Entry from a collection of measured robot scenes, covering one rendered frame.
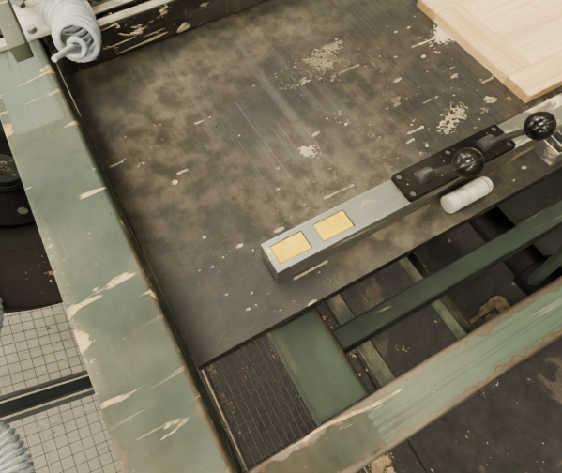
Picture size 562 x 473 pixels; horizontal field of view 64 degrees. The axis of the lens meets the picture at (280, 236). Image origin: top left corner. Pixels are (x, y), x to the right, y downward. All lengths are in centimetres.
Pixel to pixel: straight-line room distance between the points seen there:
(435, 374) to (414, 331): 203
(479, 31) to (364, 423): 75
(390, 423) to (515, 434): 200
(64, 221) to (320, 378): 40
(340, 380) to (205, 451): 23
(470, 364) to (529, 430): 192
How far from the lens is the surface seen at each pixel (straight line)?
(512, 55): 98
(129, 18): 95
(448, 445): 277
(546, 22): 109
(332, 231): 64
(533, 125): 67
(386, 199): 68
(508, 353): 62
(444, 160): 73
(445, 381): 58
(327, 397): 64
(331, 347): 65
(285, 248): 62
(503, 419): 254
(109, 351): 55
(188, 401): 51
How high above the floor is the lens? 209
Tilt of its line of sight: 41 degrees down
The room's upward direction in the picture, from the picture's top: 99 degrees counter-clockwise
